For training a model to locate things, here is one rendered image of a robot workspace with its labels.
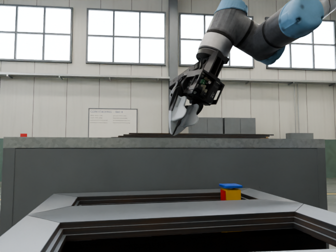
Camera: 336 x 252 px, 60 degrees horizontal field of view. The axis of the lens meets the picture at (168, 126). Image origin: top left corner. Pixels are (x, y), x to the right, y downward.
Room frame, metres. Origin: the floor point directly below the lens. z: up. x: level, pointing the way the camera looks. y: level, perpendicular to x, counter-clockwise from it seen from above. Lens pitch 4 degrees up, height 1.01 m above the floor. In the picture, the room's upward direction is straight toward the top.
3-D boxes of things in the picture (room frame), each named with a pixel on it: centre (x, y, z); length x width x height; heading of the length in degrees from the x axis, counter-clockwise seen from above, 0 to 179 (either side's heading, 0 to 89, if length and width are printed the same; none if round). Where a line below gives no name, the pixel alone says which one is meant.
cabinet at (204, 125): (9.13, -1.18, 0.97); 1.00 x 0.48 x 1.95; 96
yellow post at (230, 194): (0.99, -0.21, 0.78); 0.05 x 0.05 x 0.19; 11
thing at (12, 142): (1.45, 0.00, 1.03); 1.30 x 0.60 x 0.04; 101
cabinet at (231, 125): (9.24, -2.23, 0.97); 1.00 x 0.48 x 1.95; 96
